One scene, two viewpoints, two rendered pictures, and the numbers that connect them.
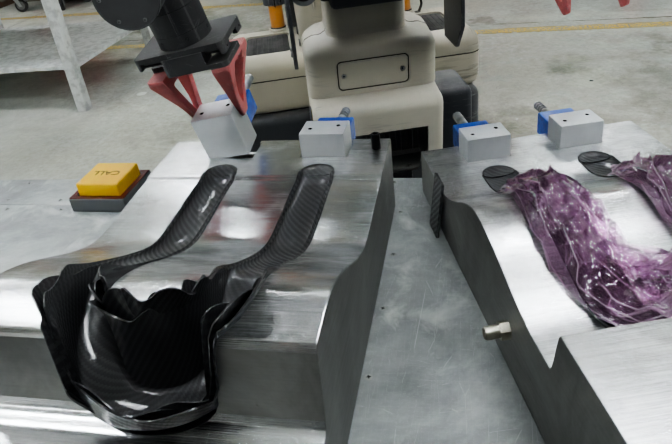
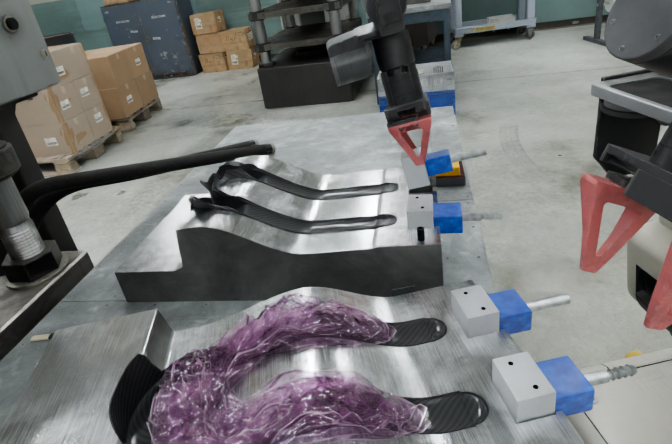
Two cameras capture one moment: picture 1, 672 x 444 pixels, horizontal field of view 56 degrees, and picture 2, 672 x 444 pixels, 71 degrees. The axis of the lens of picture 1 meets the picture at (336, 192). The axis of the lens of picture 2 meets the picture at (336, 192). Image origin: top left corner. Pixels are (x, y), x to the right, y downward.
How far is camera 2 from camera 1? 0.77 m
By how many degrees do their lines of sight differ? 76
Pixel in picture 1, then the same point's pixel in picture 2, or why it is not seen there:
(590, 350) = (140, 318)
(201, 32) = (396, 102)
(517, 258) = (255, 312)
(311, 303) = (198, 222)
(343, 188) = (362, 235)
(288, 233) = (321, 227)
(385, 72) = not seen: outside the picture
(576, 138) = (500, 387)
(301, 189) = (368, 221)
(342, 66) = not seen: outside the picture
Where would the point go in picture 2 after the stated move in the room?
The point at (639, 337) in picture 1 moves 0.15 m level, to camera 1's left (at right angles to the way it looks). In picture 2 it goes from (137, 337) to (168, 259)
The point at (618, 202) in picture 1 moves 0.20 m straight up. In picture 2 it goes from (295, 365) to (249, 182)
